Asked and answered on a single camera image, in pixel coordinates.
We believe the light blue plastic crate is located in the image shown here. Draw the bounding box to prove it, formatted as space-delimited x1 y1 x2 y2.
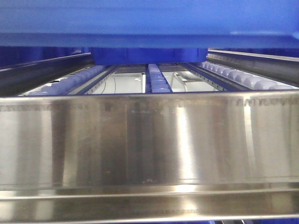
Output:
0 0 299 48

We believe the white roller track upper middle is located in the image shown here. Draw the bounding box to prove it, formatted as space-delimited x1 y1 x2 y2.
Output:
145 64 172 93

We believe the white roller track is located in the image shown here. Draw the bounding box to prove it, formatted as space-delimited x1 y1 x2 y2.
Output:
145 64 172 93
198 61 299 90
21 65 105 96

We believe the dark blue rear bin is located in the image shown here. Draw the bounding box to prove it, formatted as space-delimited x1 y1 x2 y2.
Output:
92 48 208 65

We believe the white roller track upper left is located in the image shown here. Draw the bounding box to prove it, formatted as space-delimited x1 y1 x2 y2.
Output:
21 65 105 96

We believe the white roller track upper right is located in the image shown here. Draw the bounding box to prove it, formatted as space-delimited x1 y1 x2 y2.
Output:
198 61 299 90

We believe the stainless steel shelf front rail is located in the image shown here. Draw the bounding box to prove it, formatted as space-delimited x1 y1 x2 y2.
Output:
0 91 299 224

